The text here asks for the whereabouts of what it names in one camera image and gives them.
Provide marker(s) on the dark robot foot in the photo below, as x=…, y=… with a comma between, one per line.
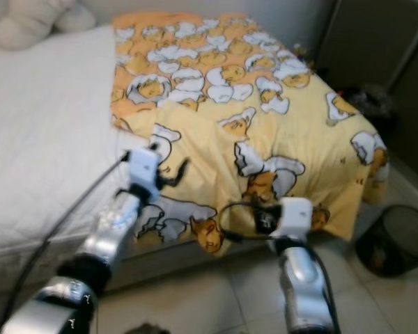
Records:
x=146, y=329

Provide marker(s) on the dark wardrobe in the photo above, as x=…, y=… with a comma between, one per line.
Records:
x=369, y=42

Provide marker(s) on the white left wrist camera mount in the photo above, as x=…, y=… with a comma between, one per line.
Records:
x=145, y=167

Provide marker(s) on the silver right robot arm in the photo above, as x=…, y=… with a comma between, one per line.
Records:
x=303, y=278

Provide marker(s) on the white plush toy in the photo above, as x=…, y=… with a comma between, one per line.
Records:
x=28, y=24

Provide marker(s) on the black mesh waste bin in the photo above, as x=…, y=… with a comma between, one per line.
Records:
x=393, y=243

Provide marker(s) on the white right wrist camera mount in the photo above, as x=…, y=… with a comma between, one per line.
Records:
x=296, y=216

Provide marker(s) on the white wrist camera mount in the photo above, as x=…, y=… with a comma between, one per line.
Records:
x=145, y=167
x=296, y=216

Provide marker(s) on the white quilted bed sheet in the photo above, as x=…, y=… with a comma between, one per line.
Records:
x=49, y=139

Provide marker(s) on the yellow duck print blanket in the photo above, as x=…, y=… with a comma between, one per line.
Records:
x=292, y=118

